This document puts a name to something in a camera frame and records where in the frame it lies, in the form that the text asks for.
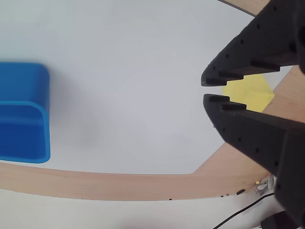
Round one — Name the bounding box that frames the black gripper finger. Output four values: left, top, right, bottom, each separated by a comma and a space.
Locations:
201, 0, 305, 87
203, 94, 305, 177

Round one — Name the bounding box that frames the yellow cube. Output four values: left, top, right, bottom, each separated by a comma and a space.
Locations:
222, 73, 275, 113

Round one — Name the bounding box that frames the white rectangular board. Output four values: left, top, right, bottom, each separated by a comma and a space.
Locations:
0, 0, 297, 176

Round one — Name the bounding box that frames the blue rectangular bin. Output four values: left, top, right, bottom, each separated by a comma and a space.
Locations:
0, 62, 51, 165

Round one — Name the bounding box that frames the clear plastic scrap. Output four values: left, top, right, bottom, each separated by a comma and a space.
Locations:
254, 175, 277, 195

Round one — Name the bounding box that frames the thin black cable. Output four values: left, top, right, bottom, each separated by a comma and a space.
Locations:
213, 192, 275, 229

